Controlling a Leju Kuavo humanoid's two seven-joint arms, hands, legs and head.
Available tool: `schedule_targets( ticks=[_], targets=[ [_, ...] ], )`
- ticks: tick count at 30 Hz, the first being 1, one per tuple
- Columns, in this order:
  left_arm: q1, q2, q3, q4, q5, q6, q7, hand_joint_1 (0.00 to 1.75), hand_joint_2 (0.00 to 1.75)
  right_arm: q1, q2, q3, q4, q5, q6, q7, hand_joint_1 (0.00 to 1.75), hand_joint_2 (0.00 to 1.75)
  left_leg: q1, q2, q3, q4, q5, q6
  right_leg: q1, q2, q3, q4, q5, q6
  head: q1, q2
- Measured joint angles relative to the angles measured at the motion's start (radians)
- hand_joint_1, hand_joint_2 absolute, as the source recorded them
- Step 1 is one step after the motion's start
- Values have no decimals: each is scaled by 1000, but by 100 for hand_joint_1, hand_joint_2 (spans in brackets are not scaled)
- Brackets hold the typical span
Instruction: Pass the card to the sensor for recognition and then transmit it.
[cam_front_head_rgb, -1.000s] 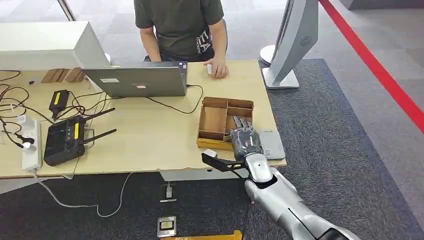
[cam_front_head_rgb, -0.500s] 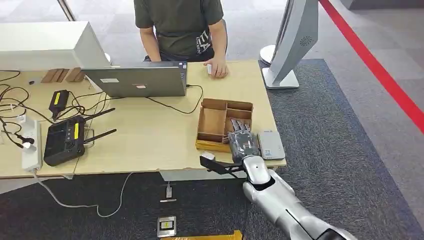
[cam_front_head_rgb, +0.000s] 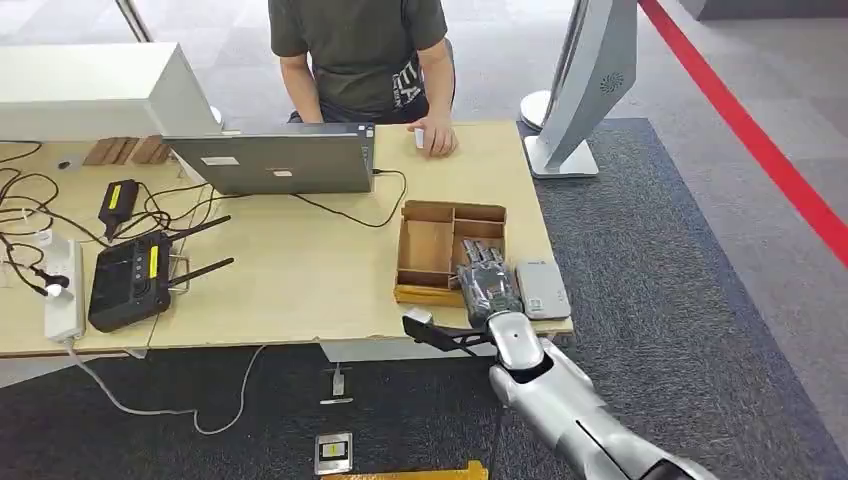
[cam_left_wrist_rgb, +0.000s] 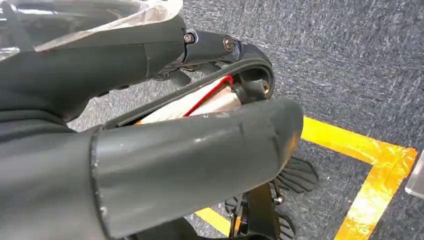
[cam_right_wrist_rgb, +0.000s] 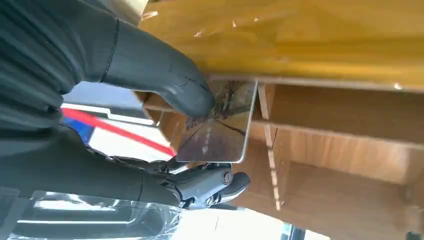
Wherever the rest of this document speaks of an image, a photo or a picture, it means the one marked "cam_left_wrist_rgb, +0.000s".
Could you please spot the yellow floor tape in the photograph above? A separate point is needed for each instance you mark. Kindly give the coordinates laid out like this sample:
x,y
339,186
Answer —
x,y
381,172

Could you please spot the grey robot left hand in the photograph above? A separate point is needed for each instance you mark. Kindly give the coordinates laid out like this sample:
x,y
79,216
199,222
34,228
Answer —
x,y
185,165

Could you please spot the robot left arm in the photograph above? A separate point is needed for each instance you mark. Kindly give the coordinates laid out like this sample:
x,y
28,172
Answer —
x,y
30,122

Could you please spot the black robot foot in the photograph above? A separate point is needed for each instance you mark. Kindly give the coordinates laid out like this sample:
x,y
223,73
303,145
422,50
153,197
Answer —
x,y
296,175

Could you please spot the steel floor socket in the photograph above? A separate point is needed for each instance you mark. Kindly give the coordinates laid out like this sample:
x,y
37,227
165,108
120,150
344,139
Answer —
x,y
416,179

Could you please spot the clear plastic film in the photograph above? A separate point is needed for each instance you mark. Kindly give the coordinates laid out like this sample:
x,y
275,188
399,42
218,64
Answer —
x,y
145,13

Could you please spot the white card with red edge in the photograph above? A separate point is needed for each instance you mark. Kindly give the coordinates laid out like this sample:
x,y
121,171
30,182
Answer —
x,y
185,105

